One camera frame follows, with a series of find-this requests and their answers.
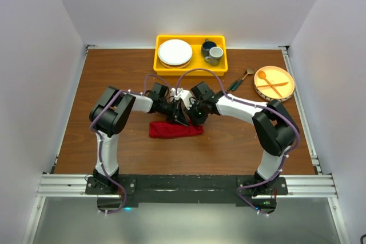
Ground brass spoon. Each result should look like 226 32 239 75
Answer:
231 69 254 91

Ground purple cable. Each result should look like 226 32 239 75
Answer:
89 74 181 215
175 67 300 216

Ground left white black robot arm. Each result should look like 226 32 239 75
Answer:
89 83 189 194

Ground orange wooden spoon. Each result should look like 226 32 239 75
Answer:
258 70 282 97

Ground red cloth napkin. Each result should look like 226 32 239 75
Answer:
149 121 204 139

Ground orange wooden knife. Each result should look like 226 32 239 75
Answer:
255 82 289 88

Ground orange wooden plate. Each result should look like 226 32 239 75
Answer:
254 66 295 102

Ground dark blue mug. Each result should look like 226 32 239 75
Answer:
201 38 217 58

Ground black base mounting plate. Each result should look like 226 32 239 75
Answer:
87 175 279 214

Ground grey white mug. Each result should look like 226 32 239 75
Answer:
204 46 224 66

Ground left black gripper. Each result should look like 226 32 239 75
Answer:
157 99 189 127

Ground aluminium frame rail front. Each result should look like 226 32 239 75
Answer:
36 174 337 199

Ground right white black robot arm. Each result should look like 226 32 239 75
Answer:
176 82 300 194

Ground aluminium frame rail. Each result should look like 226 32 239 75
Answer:
36 174 337 199
279 46 323 175

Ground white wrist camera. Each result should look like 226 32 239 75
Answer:
169 87 182 101
175 90 193 110

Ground aluminium frame rail right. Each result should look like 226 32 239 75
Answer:
279 46 323 175

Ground yellow plastic bin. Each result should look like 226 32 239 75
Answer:
153 34 228 77

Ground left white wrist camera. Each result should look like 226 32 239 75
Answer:
169 87 182 101

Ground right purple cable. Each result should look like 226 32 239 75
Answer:
175 67 300 216

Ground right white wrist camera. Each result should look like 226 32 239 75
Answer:
175 90 193 110

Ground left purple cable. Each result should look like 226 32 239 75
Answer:
89 74 181 215

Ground wooden plate under white plate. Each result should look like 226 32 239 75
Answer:
160 60 190 69

